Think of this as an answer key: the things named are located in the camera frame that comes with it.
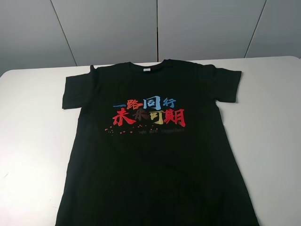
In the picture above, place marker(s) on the black printed t-shirt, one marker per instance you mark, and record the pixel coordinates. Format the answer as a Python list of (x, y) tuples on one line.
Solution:
[(151, 148)]

